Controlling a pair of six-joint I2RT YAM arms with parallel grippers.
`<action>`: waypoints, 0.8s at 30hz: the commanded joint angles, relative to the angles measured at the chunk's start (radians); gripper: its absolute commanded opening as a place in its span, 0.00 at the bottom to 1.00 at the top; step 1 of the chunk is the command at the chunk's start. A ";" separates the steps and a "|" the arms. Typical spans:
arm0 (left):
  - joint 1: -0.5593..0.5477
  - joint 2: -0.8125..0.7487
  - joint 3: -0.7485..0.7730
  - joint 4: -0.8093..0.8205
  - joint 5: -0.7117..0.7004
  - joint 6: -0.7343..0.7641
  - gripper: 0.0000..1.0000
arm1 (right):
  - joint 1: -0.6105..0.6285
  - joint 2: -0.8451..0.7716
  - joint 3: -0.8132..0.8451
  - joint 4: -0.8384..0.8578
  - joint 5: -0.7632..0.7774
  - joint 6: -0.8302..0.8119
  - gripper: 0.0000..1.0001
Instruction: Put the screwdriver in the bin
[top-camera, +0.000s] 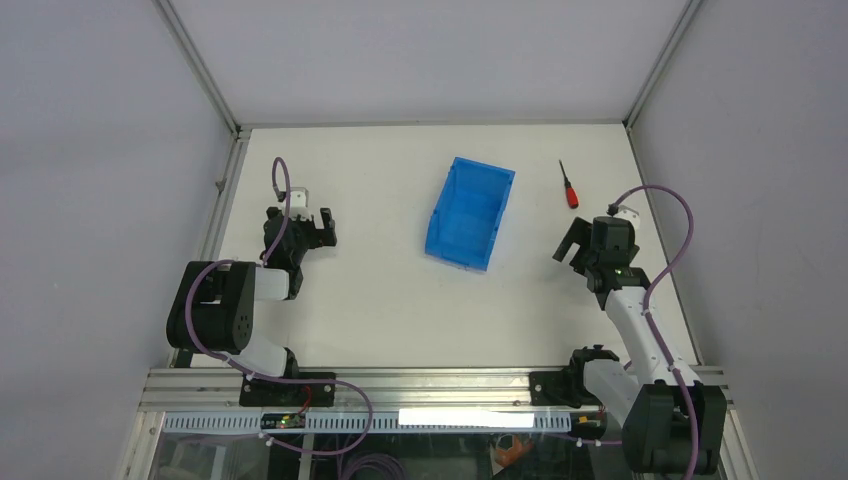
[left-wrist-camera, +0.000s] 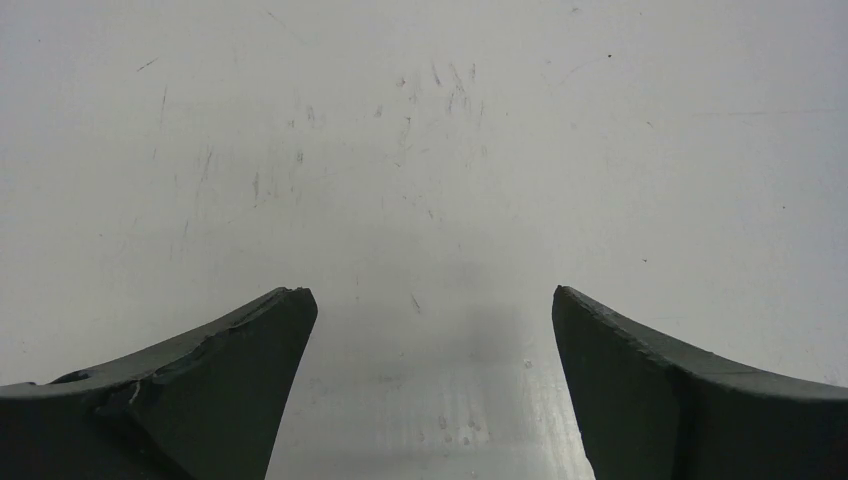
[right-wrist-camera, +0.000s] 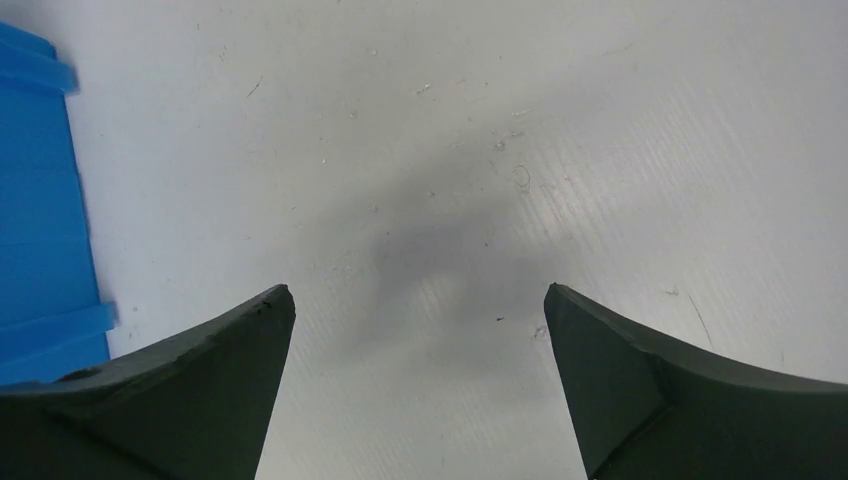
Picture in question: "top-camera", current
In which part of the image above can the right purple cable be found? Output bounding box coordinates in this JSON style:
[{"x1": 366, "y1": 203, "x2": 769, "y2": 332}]
[{"x1": 609, "y1": 184, "x2": 701, "y2": 480}]

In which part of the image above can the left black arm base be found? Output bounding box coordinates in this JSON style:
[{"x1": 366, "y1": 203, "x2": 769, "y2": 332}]
[{"x1": 238, "y1": 371, "x2": 336, "y2": 408}]

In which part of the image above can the blue plastic bin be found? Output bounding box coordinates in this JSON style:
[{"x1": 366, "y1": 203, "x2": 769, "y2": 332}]
[{"x1": 425, "y1": 157, "x2": 515, "y2": 272}]

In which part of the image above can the orange object under table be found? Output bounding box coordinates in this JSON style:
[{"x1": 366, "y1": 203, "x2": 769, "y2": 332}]
[{"x1": 490, "y1": 434, "x2": 534, "y2": 469}]

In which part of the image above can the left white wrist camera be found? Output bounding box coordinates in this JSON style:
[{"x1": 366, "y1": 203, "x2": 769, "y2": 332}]
[{"x1": 279, "y1": 187, "x2": 313, "y2": 221}]

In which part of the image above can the red handled screwdriver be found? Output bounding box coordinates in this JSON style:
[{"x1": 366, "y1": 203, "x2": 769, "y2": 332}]
[{"x1": 558, "y1": 160, "x2": 580, "y2": 209}]

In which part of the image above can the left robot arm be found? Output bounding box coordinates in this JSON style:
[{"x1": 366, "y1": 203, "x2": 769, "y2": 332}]
[{"x1": 165, "y1": 207, "x2": 337, "y2": 406}]

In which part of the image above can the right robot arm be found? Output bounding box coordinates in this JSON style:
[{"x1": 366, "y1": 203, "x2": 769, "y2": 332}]
[{"x1": 549, "y1": 216, "x2": 727, "y2": 479}]

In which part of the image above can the white slotted cable duct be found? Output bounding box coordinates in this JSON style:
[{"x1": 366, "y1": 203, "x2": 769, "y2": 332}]
[{"x1": 163, "y1": 408, "x2": 572, "y2": 436}]

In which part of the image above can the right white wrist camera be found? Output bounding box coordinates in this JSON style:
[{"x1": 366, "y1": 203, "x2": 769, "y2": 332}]
[{"x1": 607, "y1": 204, "x2": 641, "y2": 231}]

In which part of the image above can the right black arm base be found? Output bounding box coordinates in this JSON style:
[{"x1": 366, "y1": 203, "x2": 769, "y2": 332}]
[{"x1": 528, "y1": 368, "x2": 601, "y2": 408}]

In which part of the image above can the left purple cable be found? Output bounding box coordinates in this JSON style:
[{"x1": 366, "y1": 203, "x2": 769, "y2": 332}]
[{"x1": 184, "y1": 156, "x2": 374, "y2": 457}]

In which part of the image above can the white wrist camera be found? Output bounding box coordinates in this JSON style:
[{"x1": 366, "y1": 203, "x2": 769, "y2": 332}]
[
  {"x1": 607, "y1": 204, "x2": 641, "y2": 231},
  {"x1": 279, "y1": 187, "x2": 313, "y2": 221}
]

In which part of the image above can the aluminium frame rail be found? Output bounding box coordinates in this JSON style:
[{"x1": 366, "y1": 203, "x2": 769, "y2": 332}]
[{"x1": 137, "y1": 366, "x2": 735, "y2": 413}]

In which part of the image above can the purple cable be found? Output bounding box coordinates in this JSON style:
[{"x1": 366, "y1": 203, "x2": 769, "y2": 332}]
[
  {"x1": 609, "y1": 184, "x2": 701, "y2": 480},
  {"x1": 184, "y1": 156, "x2": 374, "y2": 457}
]

